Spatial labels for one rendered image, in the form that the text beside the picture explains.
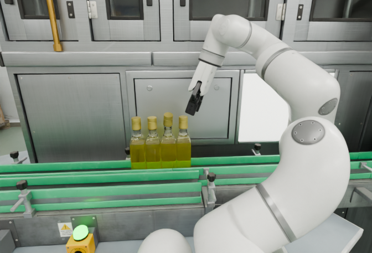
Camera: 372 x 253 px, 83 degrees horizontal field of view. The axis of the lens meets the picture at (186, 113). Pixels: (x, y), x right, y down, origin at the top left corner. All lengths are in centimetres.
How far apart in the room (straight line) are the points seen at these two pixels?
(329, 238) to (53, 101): 120
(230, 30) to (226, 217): 41
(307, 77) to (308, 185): 19
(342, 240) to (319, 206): 71
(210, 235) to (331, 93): 29
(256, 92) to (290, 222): 70
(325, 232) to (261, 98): 56
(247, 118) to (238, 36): 50
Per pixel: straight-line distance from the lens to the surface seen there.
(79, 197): 84
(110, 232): 88
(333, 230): 107
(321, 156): 32
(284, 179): 33
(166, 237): 39
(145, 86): 89
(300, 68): 44
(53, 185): 95
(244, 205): 34
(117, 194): 80
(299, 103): 42
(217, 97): 92
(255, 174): 92
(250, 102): 96
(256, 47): 62
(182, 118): 77
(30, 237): 99
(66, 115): 106
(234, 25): 56
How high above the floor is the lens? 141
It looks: 18 degrees down
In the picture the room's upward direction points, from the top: straight up
